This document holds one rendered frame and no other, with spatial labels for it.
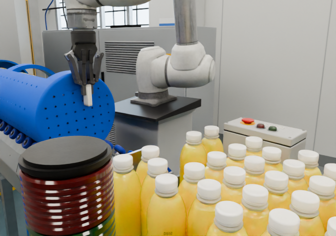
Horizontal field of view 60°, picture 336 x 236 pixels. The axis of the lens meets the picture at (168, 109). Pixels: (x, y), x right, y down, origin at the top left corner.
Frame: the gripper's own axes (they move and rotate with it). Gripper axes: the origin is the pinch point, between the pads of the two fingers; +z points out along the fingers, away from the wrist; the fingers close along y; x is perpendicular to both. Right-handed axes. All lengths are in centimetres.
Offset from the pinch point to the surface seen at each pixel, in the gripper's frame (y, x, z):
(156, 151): -7.5, -41.6, 5.8
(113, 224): -36, -68, -4
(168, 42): 131, 96, -16
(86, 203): -38, -69, -7
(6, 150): -15, 44, 27
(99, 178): -37, -69, -8
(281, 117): 266, 52, 67
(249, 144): 12, -52, 6
